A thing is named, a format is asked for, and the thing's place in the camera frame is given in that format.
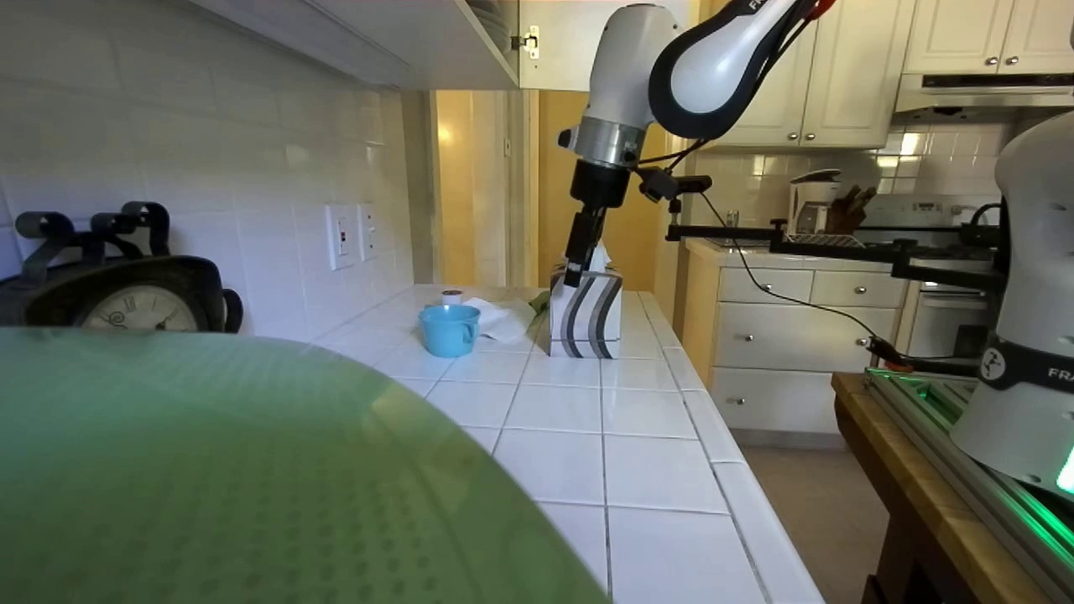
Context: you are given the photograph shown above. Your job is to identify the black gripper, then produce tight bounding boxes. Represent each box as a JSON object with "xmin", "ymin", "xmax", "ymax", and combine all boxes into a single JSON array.
[{"xmin": 553, "ymin": 164, "xmax": 635, "ymax": 292}]

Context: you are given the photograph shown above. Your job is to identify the crumpled white cloth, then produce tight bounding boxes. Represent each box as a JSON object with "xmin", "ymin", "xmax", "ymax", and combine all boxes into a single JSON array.
[{"xmin": 464, "ymin": 284, "xmax": 550, "ymax": 344}]

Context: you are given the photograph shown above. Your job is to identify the teal ceramic cup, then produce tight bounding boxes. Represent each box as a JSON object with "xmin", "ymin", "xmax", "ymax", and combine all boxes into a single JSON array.
[{"xmin": 418, "ymin": 292, "xmax": 484, "ymax": 363}]

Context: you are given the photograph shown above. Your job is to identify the cream drawer base cabinet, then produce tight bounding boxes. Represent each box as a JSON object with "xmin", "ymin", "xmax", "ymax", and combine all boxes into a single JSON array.
[{"xmin": 681, "ymin": 237, "xmax": 934, "ymax": 439}]

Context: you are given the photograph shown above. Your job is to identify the white coffee maker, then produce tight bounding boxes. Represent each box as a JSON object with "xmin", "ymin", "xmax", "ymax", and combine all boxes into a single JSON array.
[{"xmin": 785, "ymin": 164, "xmax": 847, "ymax": 237}]

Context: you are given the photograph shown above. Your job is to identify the wooden knife block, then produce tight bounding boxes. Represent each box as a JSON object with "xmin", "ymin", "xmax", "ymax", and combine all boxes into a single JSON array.
[{"xmin": 835, "ymin": 180, "xmax": 883, "ymax": 236}]

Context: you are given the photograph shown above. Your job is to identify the black table clamp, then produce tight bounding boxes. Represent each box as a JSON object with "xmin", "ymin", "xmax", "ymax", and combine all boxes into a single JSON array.
[{"xmin": 865, "ymin": 331, "xmax": 913, "ymax": 371}]

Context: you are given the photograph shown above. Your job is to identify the white kitchen stove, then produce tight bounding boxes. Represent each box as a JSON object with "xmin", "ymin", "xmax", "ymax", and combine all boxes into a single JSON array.
[{"xmin": 892, "ymin": 280, "xmax": 1001, "ymax": 363}]

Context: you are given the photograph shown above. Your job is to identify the white compost bin green lid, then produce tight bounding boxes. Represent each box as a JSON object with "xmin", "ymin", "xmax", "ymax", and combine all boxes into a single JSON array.
[{"xmin": 0, "ymin": 324, "xmax": 615, "ymax": 604}]

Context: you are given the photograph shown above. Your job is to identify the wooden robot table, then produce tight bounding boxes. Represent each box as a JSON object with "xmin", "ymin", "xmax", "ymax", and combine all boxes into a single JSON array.
[{"xmin": 832, "ymin": 370, "xmax": 1074, "ymax": 604}]

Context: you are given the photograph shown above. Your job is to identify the black table clock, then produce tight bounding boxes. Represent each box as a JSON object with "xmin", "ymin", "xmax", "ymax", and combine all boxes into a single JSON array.
[{"xmin": 0, "ymin": 199, "xmax": 250, "ymax": 335}]

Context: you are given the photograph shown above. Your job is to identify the white range hood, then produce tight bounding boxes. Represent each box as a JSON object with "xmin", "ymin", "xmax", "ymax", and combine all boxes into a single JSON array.
[{"xmin": 892, "ymin": 69, "xmax": 1074, "ymax": 120}]

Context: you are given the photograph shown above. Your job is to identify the black stereo camera bar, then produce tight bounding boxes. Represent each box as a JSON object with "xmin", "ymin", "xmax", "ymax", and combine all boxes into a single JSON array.
[{"xmin": 635, "ymin": 167, "xmax": 714, "ymax": 209}]

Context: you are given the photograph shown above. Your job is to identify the black camera cable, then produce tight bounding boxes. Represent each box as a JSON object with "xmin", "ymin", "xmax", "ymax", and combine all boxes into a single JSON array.
[{"xmin": 690, "ymin": 192, "xmax": 913, "ymax": 365}]

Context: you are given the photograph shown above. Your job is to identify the white wall power outlet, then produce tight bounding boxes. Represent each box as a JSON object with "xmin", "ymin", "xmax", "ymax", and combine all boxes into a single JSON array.
[{"xmin": 323, "ymin": 201, "xmax": 362, "ymax": 274}]

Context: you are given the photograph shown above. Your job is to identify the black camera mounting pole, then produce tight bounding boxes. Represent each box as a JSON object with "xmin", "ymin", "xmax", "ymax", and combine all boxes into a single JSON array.
[{"xmin": 664, "ymin": 214, "xmax": 1004, "ymax": 296}]

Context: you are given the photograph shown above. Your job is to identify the white wall cabinet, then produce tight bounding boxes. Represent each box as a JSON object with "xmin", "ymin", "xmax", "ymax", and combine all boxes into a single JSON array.
[{"xmin": 190, "ymin": 0, "xmax": 524, "ymax": 93}]

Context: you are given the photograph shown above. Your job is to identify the cream kitchen wall cabinets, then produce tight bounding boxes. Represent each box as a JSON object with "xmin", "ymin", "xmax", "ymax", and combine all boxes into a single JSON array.
[{"xmin": 714, "ymin": 0, "xmax": 1074, "ymax": 151}]

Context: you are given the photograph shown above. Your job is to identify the green lit metal base rail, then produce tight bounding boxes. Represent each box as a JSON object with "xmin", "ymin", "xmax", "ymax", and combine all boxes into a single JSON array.
[{"xmin": 865, "ymin": 363, "xmax": 1074, "ymax": 583}]

